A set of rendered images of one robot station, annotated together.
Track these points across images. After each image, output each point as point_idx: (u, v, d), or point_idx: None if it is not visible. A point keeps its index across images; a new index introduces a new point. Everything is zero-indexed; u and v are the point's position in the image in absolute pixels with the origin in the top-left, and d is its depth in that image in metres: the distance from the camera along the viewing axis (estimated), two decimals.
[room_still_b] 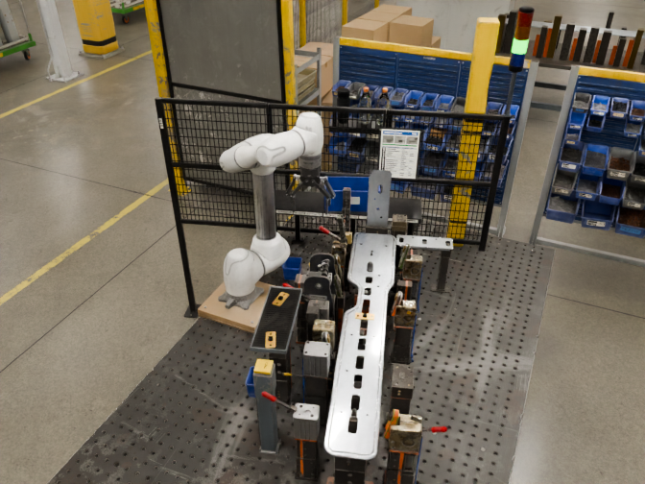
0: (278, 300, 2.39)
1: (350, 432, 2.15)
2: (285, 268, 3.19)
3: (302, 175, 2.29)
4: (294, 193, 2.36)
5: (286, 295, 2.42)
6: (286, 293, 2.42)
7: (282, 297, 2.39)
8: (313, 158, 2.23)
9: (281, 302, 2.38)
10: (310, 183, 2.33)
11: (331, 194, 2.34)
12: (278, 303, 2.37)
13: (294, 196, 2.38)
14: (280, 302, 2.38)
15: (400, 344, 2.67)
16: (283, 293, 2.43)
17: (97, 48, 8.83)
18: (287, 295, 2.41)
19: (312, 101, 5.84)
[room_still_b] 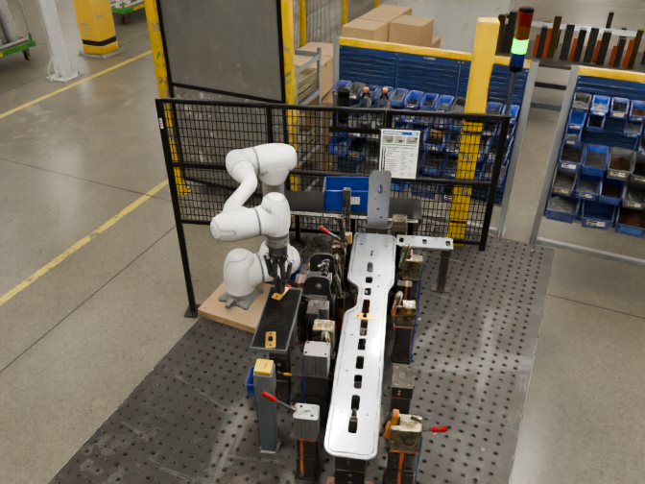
0: (278, 293, 2.37)
1: (350, 432, 2.15)
2: None
3: (269, 253, 2.25)
4: (274, 274, 2.32)
5: (286, 289, 2.40)
6: (286, 287, 2.40)
7: None
8: (275, 239, 2.18)
9: (281, 295, 2.36)
10: (277, 261, 2.28)
11: (286, 277, 2.30)
12: (278, 297, 2.35)
13: (276, 278, 2.34)
14: (280, 295, 2.36)
15: (400, 344, 2.67)
16: None
17: (97, 48, 8.83)
18: (287, 289, 2.39)
19: (312, 101, 5.84)
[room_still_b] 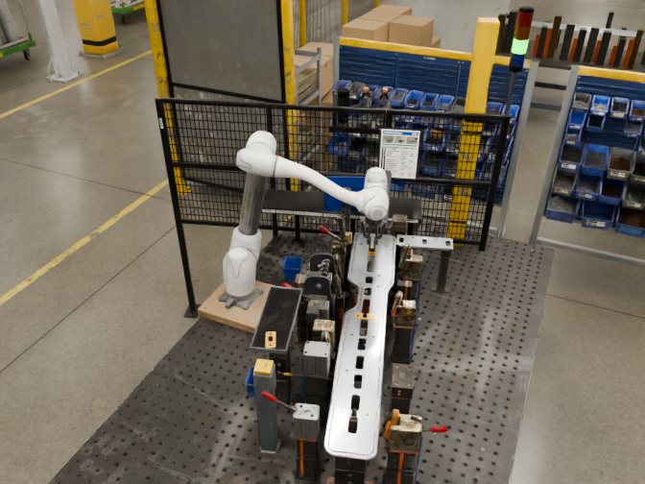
0: (371, 251, 2.91)
1: (350, 432, 2.15)
2: (285, 268, 3.19)
3: None
4: (369, 235, 2.86)
5: (374, 247, 2.94)
6: (373, 246, 2.95)
7: (373, 248, 2.92)
8: None
9: (374, 252, 2.91)
10: (373, 224, 2.82)
11: (380, 235, 2.85)
12: (373, 254, 2.89)
13: (370, 238, 2.88)
14: (373, 253, 2.90)
15: (400, 344, 2.67)
16: (370, 246, 2.95)
17: (97, 48, 8.83)
18: (375, 247, 2.94)
19: (312, 101, 5.84)
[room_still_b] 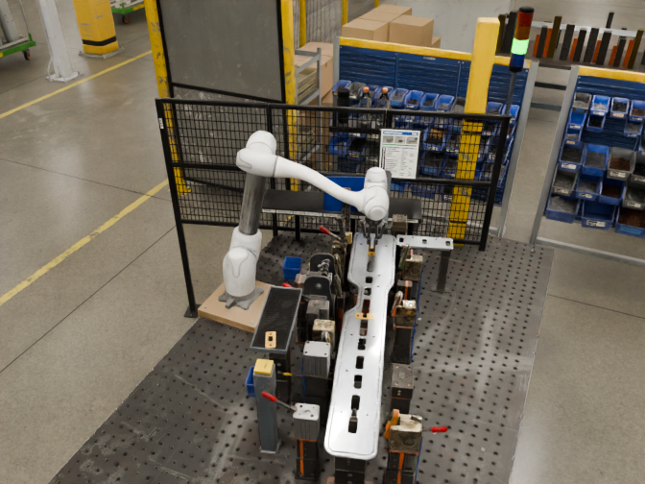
0: (371, 251, 2.91)
1: (350, 432, 2.15)
2: (285, 268, 3.19)
3: (368, 217, 2.78)
4: (369, 235, 2.86)
5: (374, 247, 2.94)
6: (373, 246, 2.95)
7: (373, 249, 2.92)
8: None
9: (374, 252, 2.91)
10: (373, 224, 2.82)
11: (380, 235, 2.85)
12: (373, 254, 2.89)
13: (370, 238, 2.88)
14: (373, 253, 2.90)
15: (400, 344, 2.67)
16: (370, 246, 2.95)
17: (97, 48, 8.83)
18: (375, 247, 2.94)
19: (312, 101, 5.84)
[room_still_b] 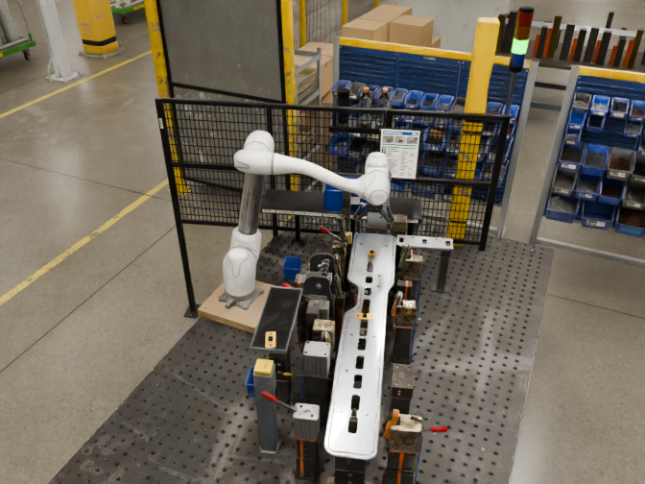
0: (371, 253, 2.92)
1: (350, 432, 2.15)
2: (285, 268, 3.19)
3: (369, 203, 2.74)
4: (360, 218, 2.81)
5: (374, 250, 2.95)
6: (373, 250, 2.96)
7: (373, 251, 2.93)
8: None
9: (374, 254, 2.91)
10: (374, 210, 2.77)
11: (392, 219, 2.79)
12: (373, 254, 2.90)
13: (359, 220, 2.82)
14: (373, 254, 2.91)
15: (400, 344, 2.67)
16: (370, 250, 2.96)
17: (97, 48, 8.83)
18: (375, 251, 2.95)
19: (312, 101, 5.84)
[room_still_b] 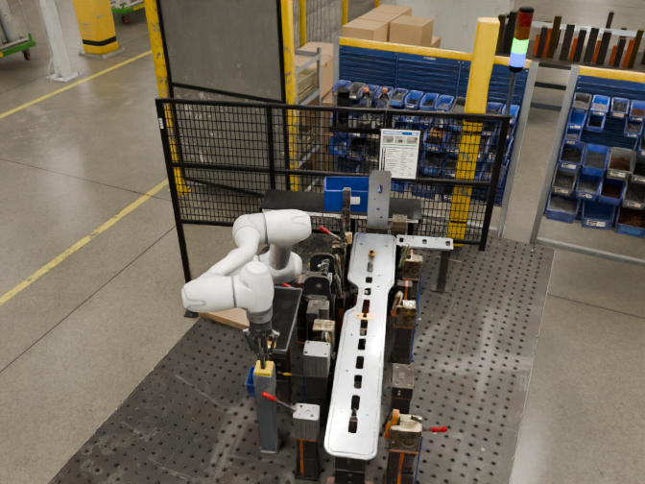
0: (371, 253, 2.92)
1: (350, 432, 2.15)
2: None
3: (250, 328, 1.96)
4: (257, 350, 2.04)
5: (374, 250, 2.95)
6: (373, 250, 2.96)
7: (373, 251, 2.93)
8: (261, 314, 1.90)
9: (374, 254, 2.91)
10: (260, 335, 2.00)
11: (271, 350, 2.03)
12: (373, 254, 2.90)
13: (261, 352, 2.06)
14: (373, 254, 2.91)
15: (400, 344, 2.67)
16: (370, 250, 2.96)
17: (97, 48, 8.83)
18: (375, 251, 2.95)
19: (312, 101, 5.84)
